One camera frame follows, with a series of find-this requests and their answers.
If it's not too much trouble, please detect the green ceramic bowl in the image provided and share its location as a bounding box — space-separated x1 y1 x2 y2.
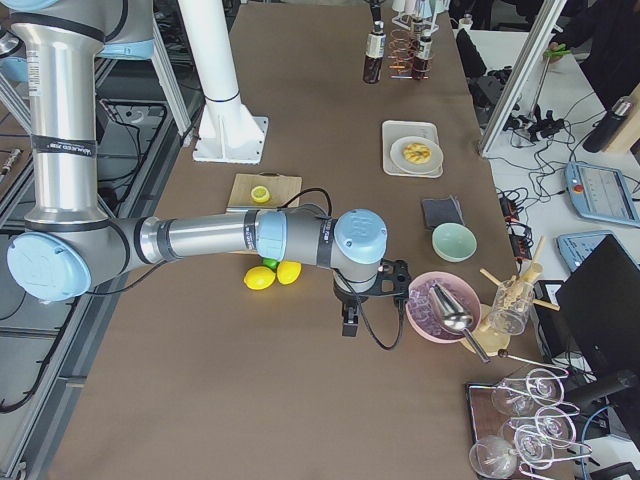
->
432 223 477 263

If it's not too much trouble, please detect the metal ice scoop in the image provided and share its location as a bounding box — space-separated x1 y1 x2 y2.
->
430 282 490 363

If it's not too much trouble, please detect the yellow lemon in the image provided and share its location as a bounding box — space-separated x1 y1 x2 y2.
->
243 265 276 291
276 261 302 285

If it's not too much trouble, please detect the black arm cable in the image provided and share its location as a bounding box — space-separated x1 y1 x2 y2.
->
84 187 406 351

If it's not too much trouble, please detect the blue teach pendant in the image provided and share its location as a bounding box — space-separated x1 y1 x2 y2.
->
564 161 639 228

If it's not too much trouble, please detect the braided ring pastry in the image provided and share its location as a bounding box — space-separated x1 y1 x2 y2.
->
402 142 432 165

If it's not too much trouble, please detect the tea bottle white cap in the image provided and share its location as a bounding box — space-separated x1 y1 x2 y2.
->
363 20 386 84

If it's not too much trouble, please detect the yellow lemon upper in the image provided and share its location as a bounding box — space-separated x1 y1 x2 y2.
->
276 261 302 285

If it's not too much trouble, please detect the yellow lemon lower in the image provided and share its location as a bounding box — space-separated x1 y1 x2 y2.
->
243 265 276 291

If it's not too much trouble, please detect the bamboo cutting board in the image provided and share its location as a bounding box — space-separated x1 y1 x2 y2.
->
219 172 303 256

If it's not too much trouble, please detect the copper wire bottle rack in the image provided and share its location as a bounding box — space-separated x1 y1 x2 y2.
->
387 29 432 81

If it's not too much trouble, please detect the aluminium frame post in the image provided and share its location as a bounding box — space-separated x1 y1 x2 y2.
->
478 0 566 158

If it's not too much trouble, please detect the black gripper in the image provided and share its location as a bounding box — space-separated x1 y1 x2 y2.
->
333 259 412 336
368 0 383 22

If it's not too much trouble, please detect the green lime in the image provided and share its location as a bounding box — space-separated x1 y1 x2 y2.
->
262 258 279 270

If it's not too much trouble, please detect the clear glass mug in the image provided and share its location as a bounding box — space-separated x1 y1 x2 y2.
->
488 280 533 335

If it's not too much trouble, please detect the black water bottle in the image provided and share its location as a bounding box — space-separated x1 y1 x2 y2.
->
582 96 634 153

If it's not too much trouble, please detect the wine glass rack tray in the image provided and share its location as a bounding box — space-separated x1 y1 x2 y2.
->
465 365 592 479

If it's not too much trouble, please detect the pink bowl of ice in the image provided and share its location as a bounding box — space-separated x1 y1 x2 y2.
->
406 271 481 344

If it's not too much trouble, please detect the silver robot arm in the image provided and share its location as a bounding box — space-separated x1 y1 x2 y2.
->
7 1 411 336

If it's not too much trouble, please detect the cream serving tray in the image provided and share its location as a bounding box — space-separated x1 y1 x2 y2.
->
382 120 444 178

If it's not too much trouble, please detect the round wooden stand base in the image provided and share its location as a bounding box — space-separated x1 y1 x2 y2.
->
473 319 511 357

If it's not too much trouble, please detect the half lemon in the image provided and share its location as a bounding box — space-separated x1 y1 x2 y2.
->
250 185 271 204

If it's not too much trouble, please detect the grey folded cloth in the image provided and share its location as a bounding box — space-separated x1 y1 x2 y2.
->
421 196 465 229

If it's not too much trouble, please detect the white round plate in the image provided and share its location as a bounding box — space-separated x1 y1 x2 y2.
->
390 136 444 175

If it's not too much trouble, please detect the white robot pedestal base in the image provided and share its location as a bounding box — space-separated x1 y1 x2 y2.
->
179 0 268 165

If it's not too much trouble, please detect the tea bottle front left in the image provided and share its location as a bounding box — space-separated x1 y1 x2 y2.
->
411 34 432 80

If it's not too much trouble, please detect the black monitor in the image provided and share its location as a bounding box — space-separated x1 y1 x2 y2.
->
557 235 639 375

